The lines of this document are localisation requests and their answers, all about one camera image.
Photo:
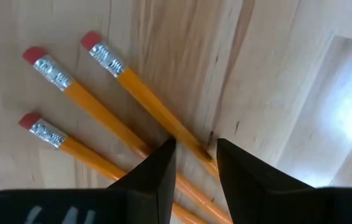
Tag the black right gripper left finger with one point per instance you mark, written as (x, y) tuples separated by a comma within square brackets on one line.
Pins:
[(154, 180)]

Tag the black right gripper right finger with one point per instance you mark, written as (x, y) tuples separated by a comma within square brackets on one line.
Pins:
[(250, 186)]

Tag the yellow pencil red eraser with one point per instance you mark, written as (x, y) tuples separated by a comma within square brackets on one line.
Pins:
[(85, 155), (101, 112), (150, 101)]

